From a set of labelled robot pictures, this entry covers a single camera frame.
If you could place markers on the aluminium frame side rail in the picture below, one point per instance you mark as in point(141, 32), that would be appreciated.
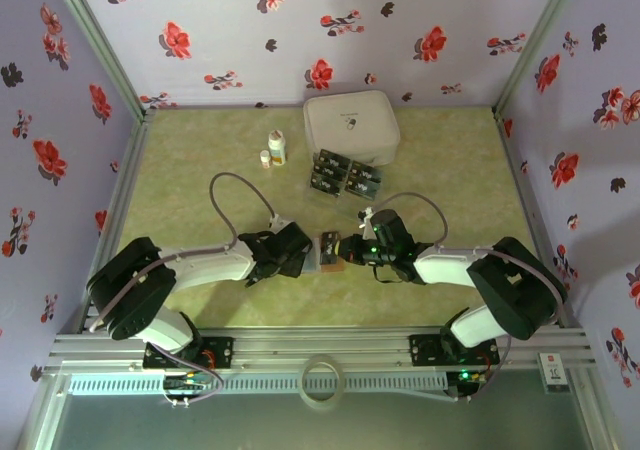
point(515, 170)
point(131, 170)

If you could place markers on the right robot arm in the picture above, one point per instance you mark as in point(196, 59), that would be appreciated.
point(450, 270)

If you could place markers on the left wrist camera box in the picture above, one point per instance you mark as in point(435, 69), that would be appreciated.
point(280, 220)

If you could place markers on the clear acrylic card stand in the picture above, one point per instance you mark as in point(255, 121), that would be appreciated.
point(350, 205)

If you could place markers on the white zip pouch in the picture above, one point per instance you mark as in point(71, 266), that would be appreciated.
point(350, 125)

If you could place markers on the black VIP credit card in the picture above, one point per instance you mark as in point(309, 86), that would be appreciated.
point(367, 172)
point(361, 186)
point(330, 247)
point(330, 170)
point(334, 158)
point(326, 184)

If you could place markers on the small white pill bottle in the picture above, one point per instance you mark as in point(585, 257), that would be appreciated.
point(265, 160)

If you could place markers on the aluminium frame cross rail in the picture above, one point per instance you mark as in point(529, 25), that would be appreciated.
point(320, 342)

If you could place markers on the small green circuit board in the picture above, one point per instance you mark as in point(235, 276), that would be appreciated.
point(187, 383)
point(467, 377)

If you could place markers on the large white pill bottle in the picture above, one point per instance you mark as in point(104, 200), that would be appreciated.
point(277, 149)

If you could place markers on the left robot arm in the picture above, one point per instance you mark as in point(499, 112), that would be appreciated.
point(210, 270)

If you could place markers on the white label box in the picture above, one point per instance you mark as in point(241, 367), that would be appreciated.
point(554, 372)

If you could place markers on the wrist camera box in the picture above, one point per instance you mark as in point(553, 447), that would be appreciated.
point(280, 220)
point(366, 219)

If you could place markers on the aluminium frame corner post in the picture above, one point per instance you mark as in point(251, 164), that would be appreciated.
point(95, 35)
point(535, 35)

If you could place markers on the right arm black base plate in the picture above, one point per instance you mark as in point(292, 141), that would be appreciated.
point(425, 350)

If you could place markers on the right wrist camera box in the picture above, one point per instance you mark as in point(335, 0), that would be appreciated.
point(366, 219)

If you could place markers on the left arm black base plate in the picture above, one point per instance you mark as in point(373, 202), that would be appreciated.
point(215, 352)

